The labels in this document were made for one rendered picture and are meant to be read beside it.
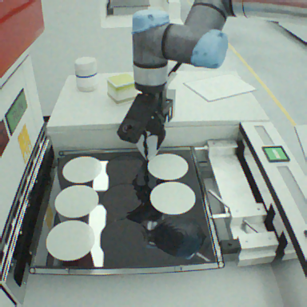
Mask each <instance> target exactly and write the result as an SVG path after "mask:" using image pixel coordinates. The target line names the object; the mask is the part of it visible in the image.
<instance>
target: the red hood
mask: <svg viewBox="0 0 307 307"><path fill-rule="evenodd" d="M43 18H44V17H43V12H42V0H0V79H1V77H3V76H4V74H5V73H6V72H7V71H8V69H9V68H10V67H11V66H12V65H13V64H14V63H15V62H16V61H17V60H18V59H19V58H20V57H21V55H22V54H23V53H24V52H25V50H27V49H28V48H29V46H31V45H32V44H33V42H34V41H35V40H36V39H37V38H38V36H40V35H41V34H42V32H44V29H45V25H44V20H43Z"/></svg>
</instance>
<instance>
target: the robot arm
mask: <svg viewBox="0 0 307 307"><path fill-rule="evenodd" d="M227 17H237V18H248V19H257V20H266V21H274V22H287V23H293V24H295V25H301V26H307V0H194V2H193V5H192V7H191V9H190V12H189V14H188V15H187V19H186V20H185V22H184V24H183V25H182V24H174V23H169V22H170V19H169V14H168V12H165V11H163V10H140V11H138V12H136V13H135V14H134V15H133V17H132V32H131V34H132V35H133V37H132V51H133V68H134V88H135V90H139V91H141V92H142V93H138V94H137V96H136V98H135V99H134V101H133V102H132V104H131V107H130V109H129V110H128V112H127V114H126V116H125V117H124V118H123V120H122V123H121V125H120V126H119V128H118V131H117V133H118V136H119V138H120V139H121V140H123V141H127V142H130V143H134V144H136V145H137V147H138V149H139V150H140V152H141V154H142V155H143V157H144V158H145V159H146V160H147V161H151V160H152V159H153V158H154V156H155V155H156V153H157V152H158V151H159V149H160V146H161V144H162V143H163V141H164V138H165V129H164V127H165V126H164V123H165V121H166V117H167V116H168V122H170V121H171V119H172V118H173V99H171V98H167V80H168V73H169V61H174V62H182V63H185V64H189V65H193V66H195V67H205V68H209V69H219V67H220V66H222V65H223V62H224V60H225V56H226V52H227V50H228V49H227V48H228V42H229V40H228V38H227V35H226V33H224V32H222V30H223V28H224V27H223V26H224V25H225V21H226V19H227ZM167 101H169V103H168V102H167ZM170 107H172V109H171V115H170V116H169V111H170ZM147 143H149V148H148V150H147Z"/></svg>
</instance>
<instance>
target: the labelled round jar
mask: <svg viewBox="0 0 307 307"><path fill-rule="evenodd" d="M96 65H97V63H96V59H95V58H92V57H83V58H78V59H76V60H75V61H74V67H75V75H76V79H77V88H78V89H79V90H80V91H83V92H90V91H93V90H96V89H97V88H98V68H97V67H96Z"/></svg>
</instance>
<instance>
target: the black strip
mask: <svg viewBox="0 0 307 307"><path fill-rule="evenodd" d="M238 129H239V130H240V132H241V134H242V135H243V138H244V140H245V142H246V144H247V146H248V147H249V151H250V152H251V154H252V155H253V159H254V161H255V162H256V164H257V167H258V169H259V170H260V172H261V176H262V177H263V179H264V181H265V184H266V185H267V188H268V190H269V193H270V194H271V195H272V199H273V200H274V204H275V205H276V208H277V209H278V213H279V214H280V217H281V220H282V221H283V224H284V225H285V228H286V231H287V233H288V235H289V238H290V239H291V242H292V245H293V247H294V250H295V251H296V254H297V256H298V259H299V262H300V263H301V267H302V268H303V271H304V274H305V277H306V280H307V261H306V259H305V255H304V254H303V252H302V249H301V247H300V245H299V242H298V240H297V237H296V235H295V233H294V232H293V227H292V226H291V224H290V222H289V219H288V218H287V215H286V212H285V211H284V208H283V207H282V204H281V203H280V199H279V198H278V196H277V194H276V191H275V189H274V188H273V185H272V184H271V181H270V179H269V178H268V174H267V173H266V172H265V168H264V166H263V165H262V164H261V160H260V158H259V157H258V156H257V152H256V151H255V149H254V148H253V144H252V143H251V141H250V140H249V138H248V135H247V134H246V132H245V130H244V128H243V126H242V124H241V123H240V125H239V128H238Z"/></svg>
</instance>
